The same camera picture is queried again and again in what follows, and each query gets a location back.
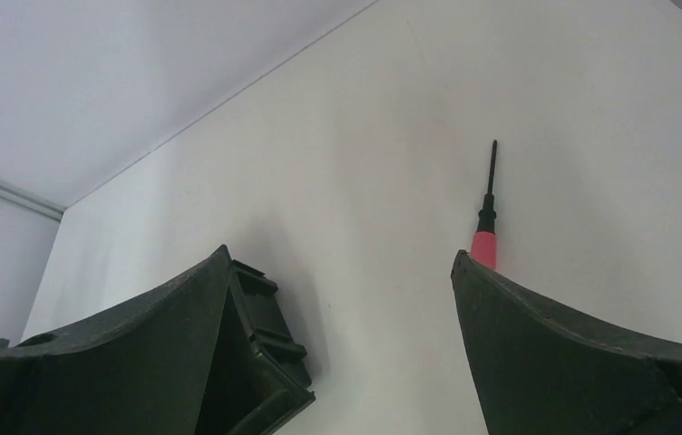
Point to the black plastic bin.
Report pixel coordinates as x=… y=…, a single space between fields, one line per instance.
x=258 y=380

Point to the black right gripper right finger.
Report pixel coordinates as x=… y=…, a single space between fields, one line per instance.
x=542 y=367

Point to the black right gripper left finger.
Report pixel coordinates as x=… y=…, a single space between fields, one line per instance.
x=139 y=367

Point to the red handled screwdriver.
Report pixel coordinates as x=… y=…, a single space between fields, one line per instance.
x=484 y=244

